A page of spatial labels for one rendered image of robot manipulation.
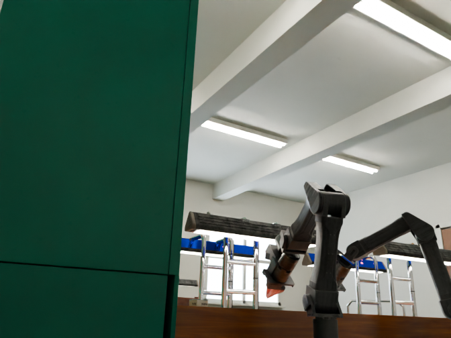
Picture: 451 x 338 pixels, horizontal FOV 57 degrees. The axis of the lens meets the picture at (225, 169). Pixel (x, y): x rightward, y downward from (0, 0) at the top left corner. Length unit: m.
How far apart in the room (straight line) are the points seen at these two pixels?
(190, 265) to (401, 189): 3.69
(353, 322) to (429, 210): 5.56
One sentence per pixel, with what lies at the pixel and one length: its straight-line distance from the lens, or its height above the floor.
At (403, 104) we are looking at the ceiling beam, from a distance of 4.62.
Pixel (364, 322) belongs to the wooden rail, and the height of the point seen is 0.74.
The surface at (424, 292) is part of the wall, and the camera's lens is 6.95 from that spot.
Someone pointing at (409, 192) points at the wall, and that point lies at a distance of 7.23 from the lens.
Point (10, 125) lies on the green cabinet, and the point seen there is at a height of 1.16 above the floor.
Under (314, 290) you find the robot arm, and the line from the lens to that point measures 1.15.
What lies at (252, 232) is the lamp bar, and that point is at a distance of 1.64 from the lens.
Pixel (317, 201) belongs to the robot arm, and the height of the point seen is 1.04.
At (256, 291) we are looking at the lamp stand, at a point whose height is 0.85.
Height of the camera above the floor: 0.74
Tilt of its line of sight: 20 degrees up
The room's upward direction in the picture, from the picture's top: 2 degrees clockwise
